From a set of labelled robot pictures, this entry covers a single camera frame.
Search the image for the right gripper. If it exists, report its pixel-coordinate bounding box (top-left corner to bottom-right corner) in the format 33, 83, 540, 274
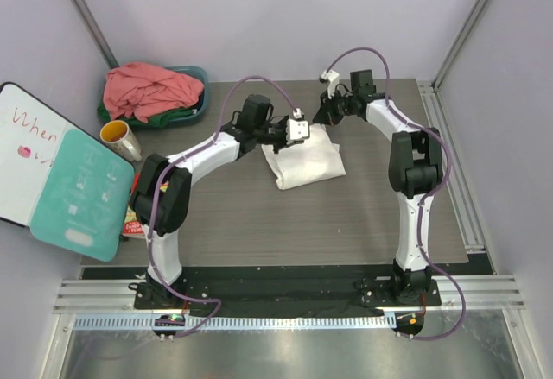
313, 88, 357, 128

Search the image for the white t shirt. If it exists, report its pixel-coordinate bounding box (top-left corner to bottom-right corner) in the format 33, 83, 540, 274
261, 124, 346, 190

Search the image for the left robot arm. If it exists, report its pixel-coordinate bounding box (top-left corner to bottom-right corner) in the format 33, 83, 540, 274
130, 94, 302, 309

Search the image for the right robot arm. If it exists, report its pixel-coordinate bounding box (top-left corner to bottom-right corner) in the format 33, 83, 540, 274
313, 70, 443, 306

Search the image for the teal laundry basket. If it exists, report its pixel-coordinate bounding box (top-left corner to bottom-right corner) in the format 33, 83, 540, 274
97, 65, 211, 129

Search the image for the green t shirt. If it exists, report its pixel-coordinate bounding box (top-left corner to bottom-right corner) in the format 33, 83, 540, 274
95, 101, 195, 129

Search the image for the pink t shirt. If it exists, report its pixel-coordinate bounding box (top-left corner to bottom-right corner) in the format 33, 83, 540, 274
103, 61, 205, 123

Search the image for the yellow inside mug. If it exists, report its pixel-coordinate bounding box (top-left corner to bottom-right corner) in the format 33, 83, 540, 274
99, 120, 142, 162

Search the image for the red book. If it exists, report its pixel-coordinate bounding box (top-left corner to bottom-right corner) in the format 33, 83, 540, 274
120, 172, 148, 240

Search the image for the teal mat sheet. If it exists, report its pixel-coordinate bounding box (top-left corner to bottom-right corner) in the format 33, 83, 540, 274
29, 129, 134, 262

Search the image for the whiteboard with red writing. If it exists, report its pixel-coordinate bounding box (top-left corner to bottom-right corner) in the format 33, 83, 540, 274
1, 83, 74, 226

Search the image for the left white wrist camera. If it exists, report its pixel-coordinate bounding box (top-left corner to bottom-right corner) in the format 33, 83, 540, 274
286, 108, 310, 145

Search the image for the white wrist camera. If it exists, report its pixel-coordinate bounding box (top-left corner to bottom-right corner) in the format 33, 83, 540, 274
286, 108, 310, 145
319, 69, 340, 98

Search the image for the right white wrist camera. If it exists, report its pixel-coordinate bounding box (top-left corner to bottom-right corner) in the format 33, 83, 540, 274
319, 69, 340, 98

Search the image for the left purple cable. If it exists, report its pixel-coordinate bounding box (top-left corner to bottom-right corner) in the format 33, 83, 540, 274
146, 75, 303, 338

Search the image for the purple cable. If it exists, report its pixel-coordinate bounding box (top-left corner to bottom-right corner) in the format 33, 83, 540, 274
146, 75, 303, 338
321, 47, 467, 340

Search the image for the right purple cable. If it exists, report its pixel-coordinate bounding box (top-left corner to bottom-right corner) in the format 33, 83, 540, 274
321, 47, 467, 340

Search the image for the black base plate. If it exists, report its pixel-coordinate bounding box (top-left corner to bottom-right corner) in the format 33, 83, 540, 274
130, 265, 442, 318

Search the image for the left corner aluminium post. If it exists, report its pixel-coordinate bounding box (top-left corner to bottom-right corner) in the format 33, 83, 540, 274
70, 0, 119, 69

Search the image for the corner aluminium post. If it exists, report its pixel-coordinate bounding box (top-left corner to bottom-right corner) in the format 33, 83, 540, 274
432, 0, 492, 91
70, 0, 119, 69

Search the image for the white slotted cable duct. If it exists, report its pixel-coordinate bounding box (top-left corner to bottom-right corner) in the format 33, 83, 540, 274
73, 313, 396, 332

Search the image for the right corner aluminium post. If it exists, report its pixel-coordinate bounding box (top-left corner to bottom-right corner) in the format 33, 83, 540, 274
432, 0, 492, 91

